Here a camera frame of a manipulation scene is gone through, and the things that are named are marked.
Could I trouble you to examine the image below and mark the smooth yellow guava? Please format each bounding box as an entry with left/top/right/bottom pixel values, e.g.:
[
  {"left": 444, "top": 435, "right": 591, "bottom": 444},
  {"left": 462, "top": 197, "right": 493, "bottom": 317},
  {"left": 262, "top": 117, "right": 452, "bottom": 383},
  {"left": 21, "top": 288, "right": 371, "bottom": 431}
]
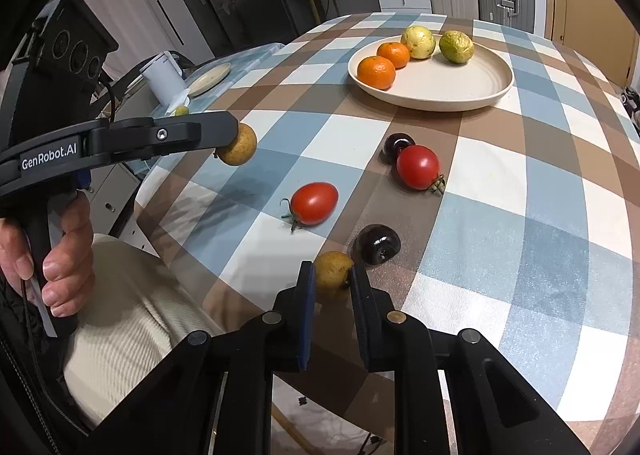
[{"left": 400, "top": 25, "right": 437, "bottom": 60}]

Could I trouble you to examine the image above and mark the small beige plate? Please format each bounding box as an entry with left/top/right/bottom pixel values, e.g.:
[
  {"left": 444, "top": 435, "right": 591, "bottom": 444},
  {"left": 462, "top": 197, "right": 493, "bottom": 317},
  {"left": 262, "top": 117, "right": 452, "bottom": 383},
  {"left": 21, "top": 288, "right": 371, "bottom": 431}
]
[{"left": 187, "top": 62, "right": 232, "bottom": 97}]

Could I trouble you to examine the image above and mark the dark purple plum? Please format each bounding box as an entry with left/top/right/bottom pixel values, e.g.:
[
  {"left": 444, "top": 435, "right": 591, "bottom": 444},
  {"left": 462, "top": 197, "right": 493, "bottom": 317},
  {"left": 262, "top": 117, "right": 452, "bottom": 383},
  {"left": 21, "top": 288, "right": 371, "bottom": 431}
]
[
  {"left": 351, "top": 224, "right": 402, "bottom": 267},
  {"left": 381, "top": 133, "right": 416, "bottom": 166}
]

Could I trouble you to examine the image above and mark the white cup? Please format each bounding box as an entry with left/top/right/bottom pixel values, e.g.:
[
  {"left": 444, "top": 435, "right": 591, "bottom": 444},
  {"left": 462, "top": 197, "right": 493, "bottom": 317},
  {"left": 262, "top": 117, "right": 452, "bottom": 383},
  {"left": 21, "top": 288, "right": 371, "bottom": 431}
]
[{"left": 140, "top": 51, "right": 189, "bottom": 106}]

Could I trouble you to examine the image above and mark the brown longan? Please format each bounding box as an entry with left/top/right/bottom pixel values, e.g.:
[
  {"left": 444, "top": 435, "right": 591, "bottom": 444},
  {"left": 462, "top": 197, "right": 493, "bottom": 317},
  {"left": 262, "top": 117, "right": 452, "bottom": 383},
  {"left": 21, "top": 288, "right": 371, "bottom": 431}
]
[
  {"left": 214, "top": 123, "right": 258, "bottom": 166},
  {"left": 312, "top": 251, "right": 355, "bottom": 301}
]

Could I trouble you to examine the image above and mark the light blue checked cloth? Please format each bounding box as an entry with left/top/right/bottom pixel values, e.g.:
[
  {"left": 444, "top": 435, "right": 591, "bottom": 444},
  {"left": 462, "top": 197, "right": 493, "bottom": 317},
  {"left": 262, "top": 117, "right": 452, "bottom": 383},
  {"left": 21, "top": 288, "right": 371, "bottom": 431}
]
[{"left": 100, "top": 42, "right": 291, "bottom": 176}]

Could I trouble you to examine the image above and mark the cream round plate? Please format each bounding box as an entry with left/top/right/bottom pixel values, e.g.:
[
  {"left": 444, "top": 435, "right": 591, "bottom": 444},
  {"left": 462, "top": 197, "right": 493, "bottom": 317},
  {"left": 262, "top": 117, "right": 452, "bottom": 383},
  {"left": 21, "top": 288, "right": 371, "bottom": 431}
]
[{"left": 347, "top": 32, "right": 515, "bottom": 112}]

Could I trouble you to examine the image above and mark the wrinkled yellow-green guava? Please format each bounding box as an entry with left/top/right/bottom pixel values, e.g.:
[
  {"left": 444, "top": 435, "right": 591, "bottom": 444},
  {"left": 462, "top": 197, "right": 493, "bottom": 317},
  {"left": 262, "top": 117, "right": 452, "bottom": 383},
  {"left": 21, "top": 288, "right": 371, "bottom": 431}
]
[{"left": 438, "top": 30, "right": 475, "bottom": 64}]

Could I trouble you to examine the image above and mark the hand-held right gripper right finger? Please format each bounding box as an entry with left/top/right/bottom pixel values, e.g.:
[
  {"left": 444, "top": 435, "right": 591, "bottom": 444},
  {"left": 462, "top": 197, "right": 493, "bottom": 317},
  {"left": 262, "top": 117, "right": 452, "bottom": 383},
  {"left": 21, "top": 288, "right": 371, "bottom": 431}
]
[{"left": 347, "top": 262, "right": 592, "bottom": 455}]

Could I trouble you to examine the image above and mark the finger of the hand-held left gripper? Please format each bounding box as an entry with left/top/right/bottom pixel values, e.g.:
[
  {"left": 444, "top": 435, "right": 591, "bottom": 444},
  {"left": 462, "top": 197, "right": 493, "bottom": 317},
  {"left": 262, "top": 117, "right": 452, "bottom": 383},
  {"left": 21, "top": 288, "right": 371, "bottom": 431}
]
[{"left": 82, "top": 111, "right": 240, "bottom": 168}]

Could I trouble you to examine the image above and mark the orange mandarin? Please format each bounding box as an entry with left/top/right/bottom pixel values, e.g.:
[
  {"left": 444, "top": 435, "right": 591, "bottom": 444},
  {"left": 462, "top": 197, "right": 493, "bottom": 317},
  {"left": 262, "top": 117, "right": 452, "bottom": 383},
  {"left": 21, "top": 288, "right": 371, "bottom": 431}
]
[
  {"left": 356, "top": 55, "right": 397, "bottom": 90},
  {"left": 376, "top": 41, "right": 412, "bottom": 70}
]

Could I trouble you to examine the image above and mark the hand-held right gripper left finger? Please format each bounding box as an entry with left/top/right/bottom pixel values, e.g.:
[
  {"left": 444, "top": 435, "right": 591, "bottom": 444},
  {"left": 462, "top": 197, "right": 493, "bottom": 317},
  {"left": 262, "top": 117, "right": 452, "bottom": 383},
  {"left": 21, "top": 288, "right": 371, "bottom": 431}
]
[{"left": 75, "top": 260, "right": 318, "bottom": 455}]

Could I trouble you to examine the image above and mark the person's left hand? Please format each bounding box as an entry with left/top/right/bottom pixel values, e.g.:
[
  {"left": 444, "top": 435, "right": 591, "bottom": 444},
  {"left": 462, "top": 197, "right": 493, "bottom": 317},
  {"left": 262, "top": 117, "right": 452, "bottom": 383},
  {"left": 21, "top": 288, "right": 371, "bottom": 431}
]
[{"left": 0, "top": 195, "right": 97, "bottom": 319}]

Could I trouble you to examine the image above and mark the person's cream knit clothing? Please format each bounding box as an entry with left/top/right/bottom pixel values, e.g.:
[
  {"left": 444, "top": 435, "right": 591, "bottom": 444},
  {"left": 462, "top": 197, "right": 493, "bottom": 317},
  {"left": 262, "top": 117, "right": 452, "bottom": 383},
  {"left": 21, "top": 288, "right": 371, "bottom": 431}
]
[{"left": 62, "top": 234, "right": 228, "bottom": 428}]

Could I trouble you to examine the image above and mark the red cherry tomato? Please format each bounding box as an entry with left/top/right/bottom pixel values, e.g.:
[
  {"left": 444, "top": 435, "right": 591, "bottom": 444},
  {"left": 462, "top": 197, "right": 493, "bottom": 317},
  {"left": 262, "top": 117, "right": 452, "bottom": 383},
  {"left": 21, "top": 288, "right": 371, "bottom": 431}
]
[
  {"left": 280, "top": 182, "right": 339, "bottom": 234},
  {"left": 396, "top": 145, "right": 446, "bottom": 196}
]

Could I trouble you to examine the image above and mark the wooden door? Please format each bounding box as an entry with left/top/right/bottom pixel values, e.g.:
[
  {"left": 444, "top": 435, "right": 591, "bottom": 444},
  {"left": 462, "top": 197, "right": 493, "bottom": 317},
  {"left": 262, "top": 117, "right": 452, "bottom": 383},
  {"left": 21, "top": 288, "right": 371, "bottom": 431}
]
[{"left": 547, "top": 0, "right": 628, "bottom": 86}]

